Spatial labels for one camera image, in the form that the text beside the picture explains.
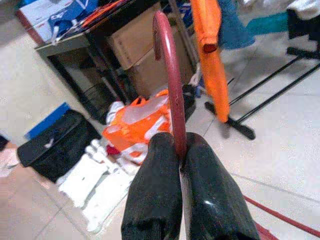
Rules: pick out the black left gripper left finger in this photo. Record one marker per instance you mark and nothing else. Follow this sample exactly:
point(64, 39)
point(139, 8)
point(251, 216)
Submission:
point(155, 187)

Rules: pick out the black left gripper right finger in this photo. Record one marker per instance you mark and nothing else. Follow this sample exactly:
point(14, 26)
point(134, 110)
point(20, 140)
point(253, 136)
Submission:
point(215, 200)

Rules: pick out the orange plastic bag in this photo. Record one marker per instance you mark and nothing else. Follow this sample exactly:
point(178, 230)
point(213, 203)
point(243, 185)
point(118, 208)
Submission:
point(130, 130)

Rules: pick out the white plastic rack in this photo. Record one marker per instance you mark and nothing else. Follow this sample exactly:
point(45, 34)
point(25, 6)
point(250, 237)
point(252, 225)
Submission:
point(82, 180)

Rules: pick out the metal clothes rack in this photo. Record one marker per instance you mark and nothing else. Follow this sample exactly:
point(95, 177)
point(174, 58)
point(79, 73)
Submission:
point(240, 127)

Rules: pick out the brown cardboard box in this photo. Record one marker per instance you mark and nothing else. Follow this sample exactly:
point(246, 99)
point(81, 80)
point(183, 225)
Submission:
point(135, 42)
point(147, 80)

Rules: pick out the black bag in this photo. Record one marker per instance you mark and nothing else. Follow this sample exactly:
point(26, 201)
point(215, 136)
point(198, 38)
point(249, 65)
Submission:
point(55, 145)

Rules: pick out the black metal shelf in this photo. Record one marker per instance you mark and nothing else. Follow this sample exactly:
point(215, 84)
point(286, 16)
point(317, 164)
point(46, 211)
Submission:
point(102, 75)

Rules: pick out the orange polo shirt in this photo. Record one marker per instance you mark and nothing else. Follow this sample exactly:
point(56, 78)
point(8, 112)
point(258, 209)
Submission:
point(212, 75)

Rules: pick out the blue flat board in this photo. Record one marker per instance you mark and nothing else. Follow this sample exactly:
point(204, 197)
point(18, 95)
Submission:
point(47, 120)

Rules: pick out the blue denim garment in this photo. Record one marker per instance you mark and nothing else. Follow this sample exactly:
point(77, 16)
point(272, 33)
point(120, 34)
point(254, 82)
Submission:
point(235, 30)

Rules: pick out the teal cloth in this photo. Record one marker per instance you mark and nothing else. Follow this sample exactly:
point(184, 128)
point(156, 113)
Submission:
point(270, 25)

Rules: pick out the blue white box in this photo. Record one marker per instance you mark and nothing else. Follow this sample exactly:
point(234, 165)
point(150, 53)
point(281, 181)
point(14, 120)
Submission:
point(37, 15)

